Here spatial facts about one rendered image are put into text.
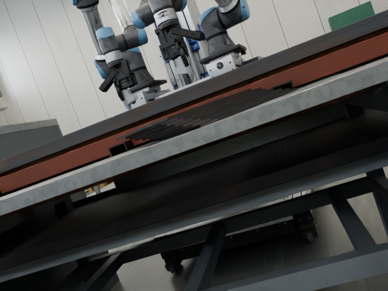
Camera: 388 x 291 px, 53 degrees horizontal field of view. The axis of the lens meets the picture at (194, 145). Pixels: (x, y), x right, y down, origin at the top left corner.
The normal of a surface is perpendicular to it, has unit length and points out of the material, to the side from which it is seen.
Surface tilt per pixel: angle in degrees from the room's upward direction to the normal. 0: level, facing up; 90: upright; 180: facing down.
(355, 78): 90
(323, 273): 90
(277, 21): 90
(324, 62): 90
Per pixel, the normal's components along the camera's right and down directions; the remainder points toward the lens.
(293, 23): -0.27, 0.17
